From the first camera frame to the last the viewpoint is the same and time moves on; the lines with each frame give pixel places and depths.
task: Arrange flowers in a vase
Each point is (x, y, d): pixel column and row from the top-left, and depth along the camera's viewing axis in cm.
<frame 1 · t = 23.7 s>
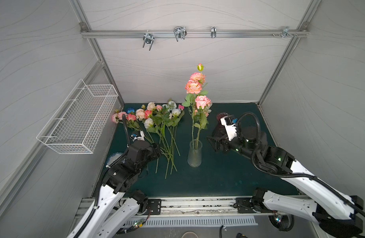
left hand: (152, 146, 70), fingers open
right hand: (214, 133, 63), fingers open
clear glass vase: (195, 155, 85), point 8 cm above the table
pink rose flower bunch: (156, 123, 107), point 3 cm above the table

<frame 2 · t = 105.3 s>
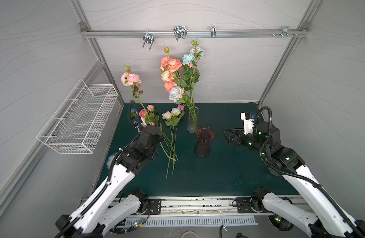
left hand: (154, 129, 71), fingers closed
right hand: (229, 129, 67), fingers open
clear glass vase: (192, 127, 102), point 5 cm above the table
red ribbed glass vase: (202, 146, 91), point 6 cm above the table
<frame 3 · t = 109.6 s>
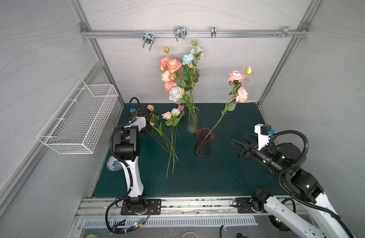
left hand: (143, 131, 103), fingers open
right hand: (237, 137, 61), fingers open
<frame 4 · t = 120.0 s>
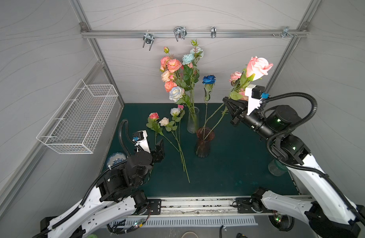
left hand: (155, 142, 64), fingers open
right hand: (227, 97, 52), fingers closed
